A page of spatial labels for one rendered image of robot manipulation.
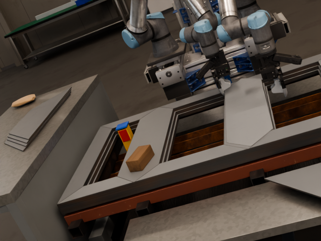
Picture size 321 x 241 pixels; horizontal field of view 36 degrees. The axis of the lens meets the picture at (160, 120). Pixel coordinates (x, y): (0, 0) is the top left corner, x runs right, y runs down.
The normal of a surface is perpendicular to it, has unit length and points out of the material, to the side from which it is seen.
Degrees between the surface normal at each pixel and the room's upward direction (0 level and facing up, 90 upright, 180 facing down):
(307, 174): 0
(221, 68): 90
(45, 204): 90
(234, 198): 0
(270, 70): 90
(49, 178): 90
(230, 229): 0
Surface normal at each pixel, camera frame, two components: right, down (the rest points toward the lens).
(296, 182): -0.37, -0.87
